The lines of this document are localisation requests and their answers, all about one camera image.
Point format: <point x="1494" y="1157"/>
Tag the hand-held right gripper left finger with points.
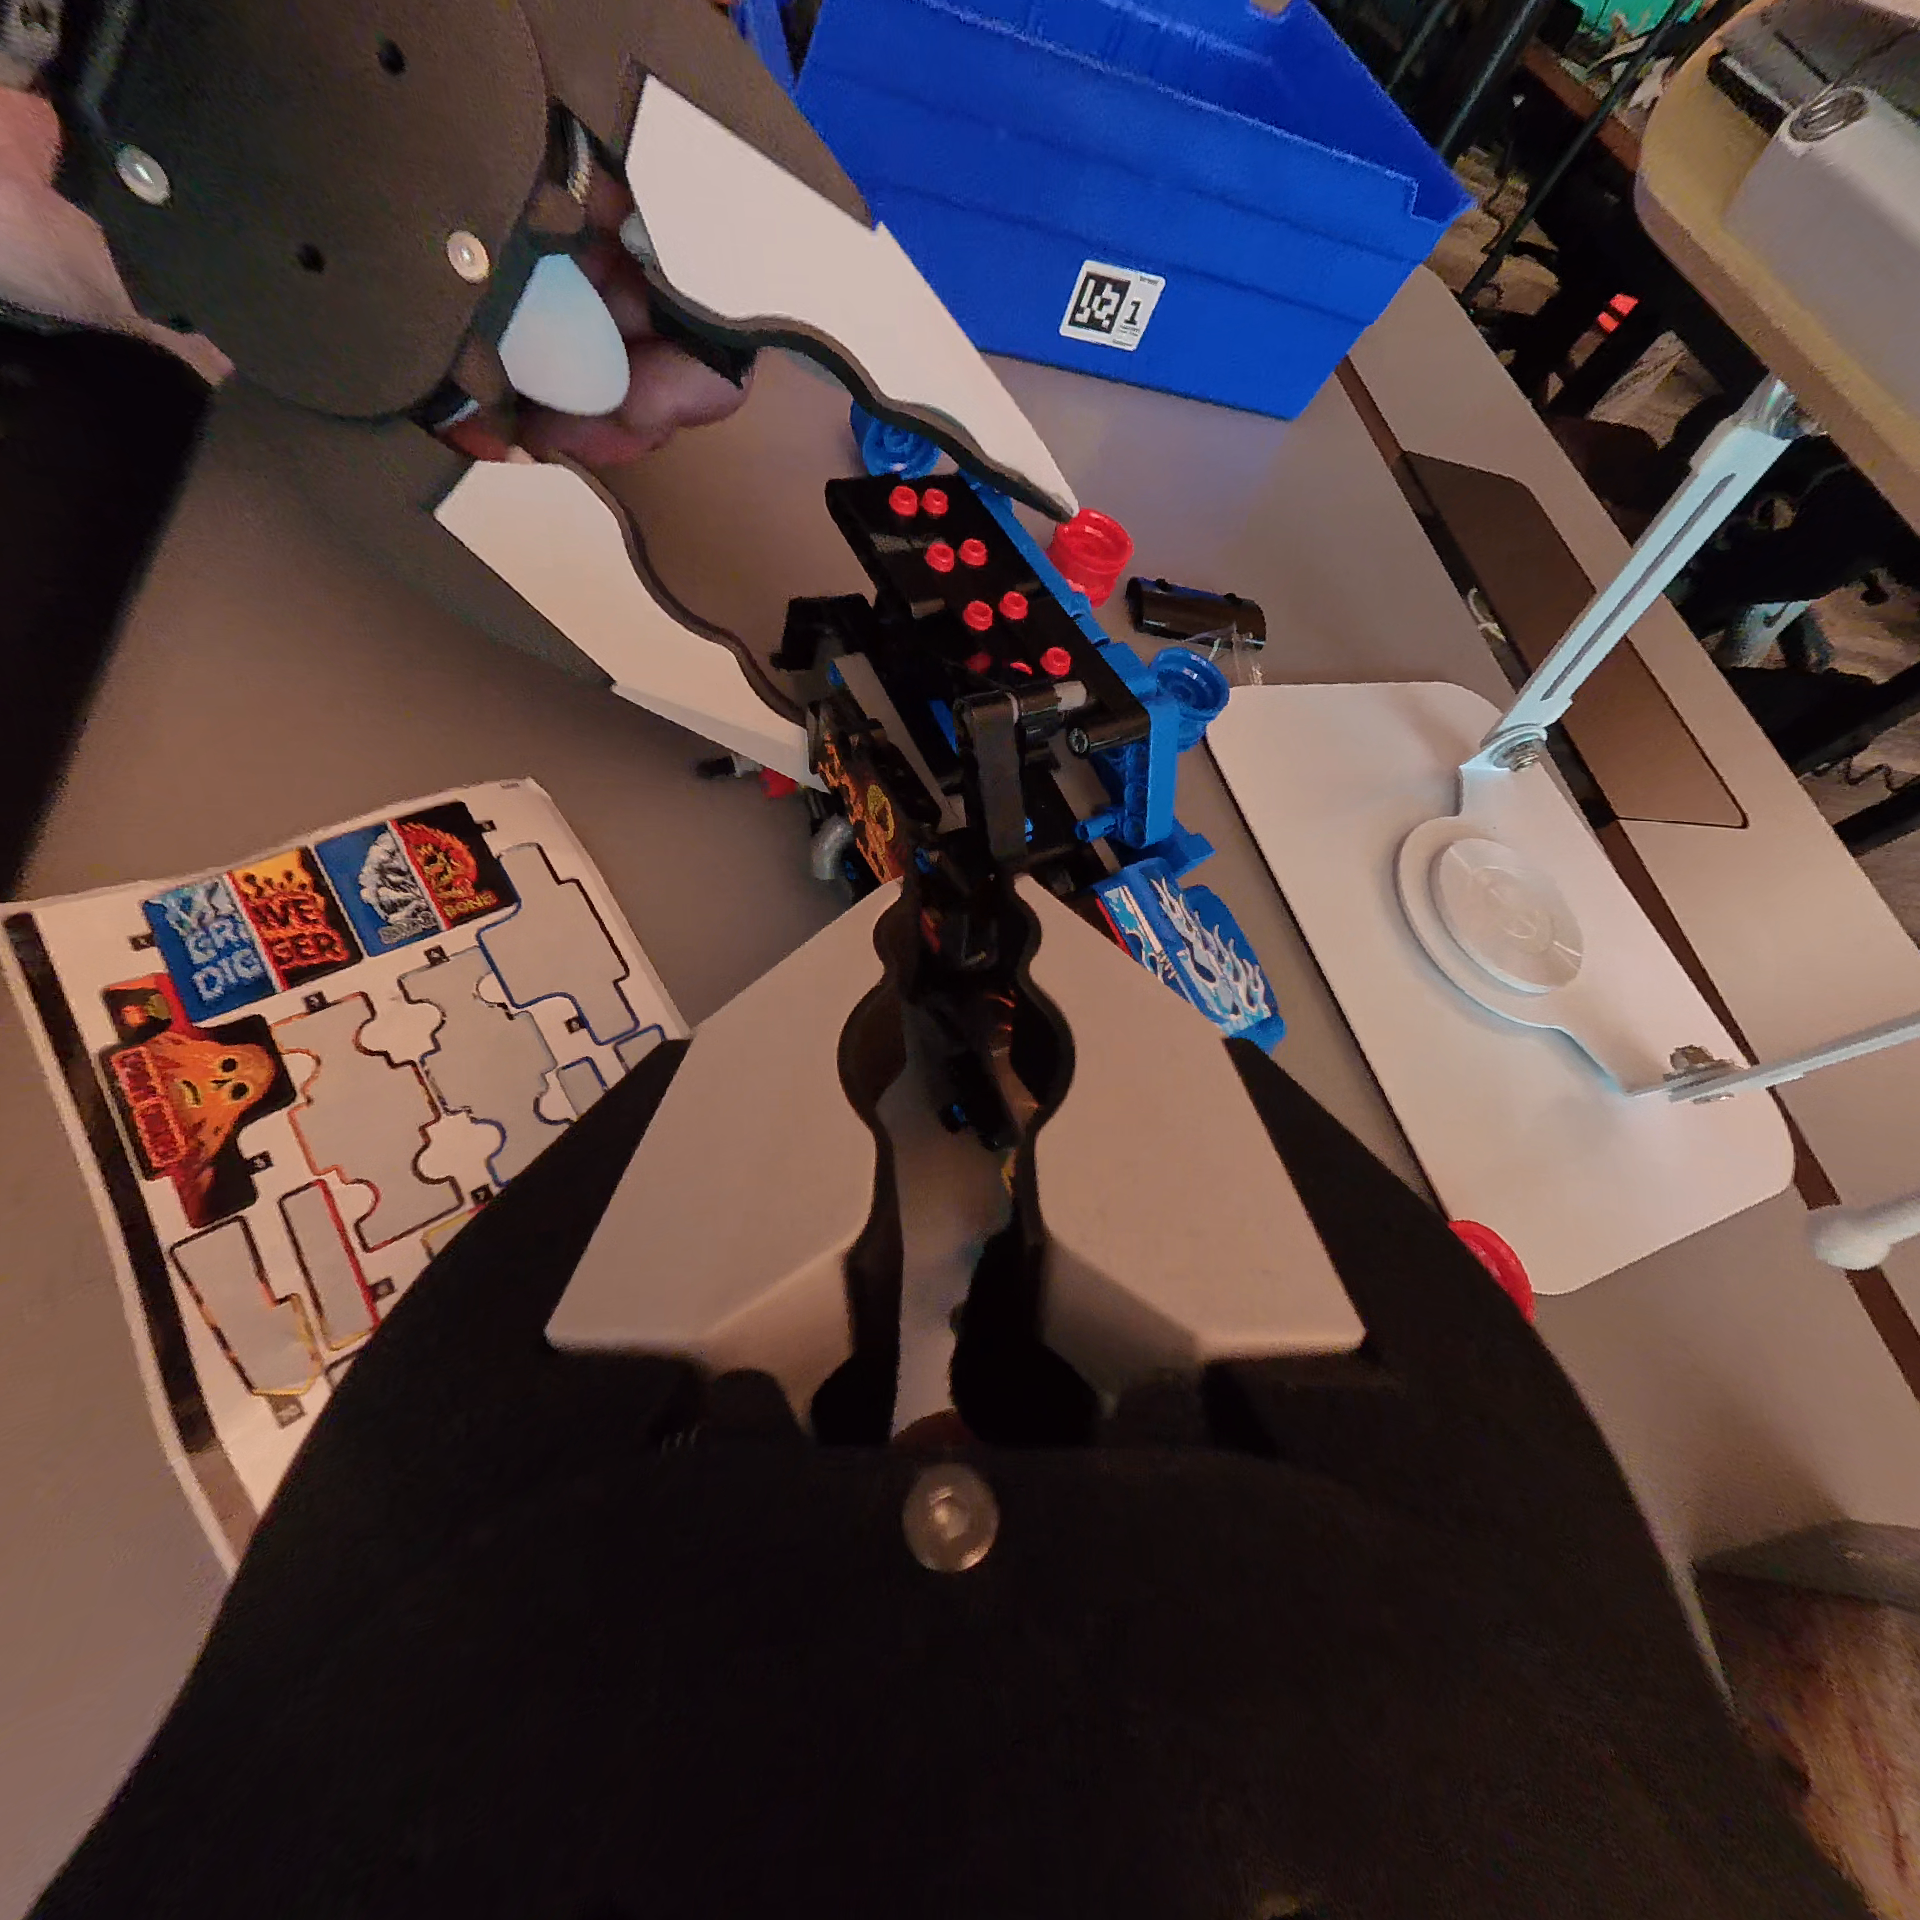
<point x="707" y="1201"/>

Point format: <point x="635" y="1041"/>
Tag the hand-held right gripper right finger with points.
<point x="1185" y="1201"/>

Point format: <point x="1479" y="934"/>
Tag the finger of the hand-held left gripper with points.
<point x="812" y="257"/>
<point x="569" y="586"/>

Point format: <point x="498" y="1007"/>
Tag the blue black toy brick truck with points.
<point x="974" y="599"/>

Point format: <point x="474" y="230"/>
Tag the person's left forearm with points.
<point x="60" y="226"/>

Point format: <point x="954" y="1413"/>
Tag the person's left hand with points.
<point x="662" y="407"/>

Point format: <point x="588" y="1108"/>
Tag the blue wheel rim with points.
<point x="889" y="449"/>
<point x="1194" y="692"/>

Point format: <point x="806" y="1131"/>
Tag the blue storage bin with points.
<point x="1048" y="152"/>

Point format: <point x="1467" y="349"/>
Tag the red wheel rim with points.
<point x="1091" y="547"/>
<point x="1494" y="1261"/>

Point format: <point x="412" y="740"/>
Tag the white book stand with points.
<point x="1322" y="899"/>

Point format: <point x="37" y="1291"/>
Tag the sticker sheet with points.
<point x="376" y="1078"/>

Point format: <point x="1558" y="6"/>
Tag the black cylinder part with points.
<point x="1194" y="613"/>

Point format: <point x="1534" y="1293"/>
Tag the brick set box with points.
<point x="1830" y="1726"/>

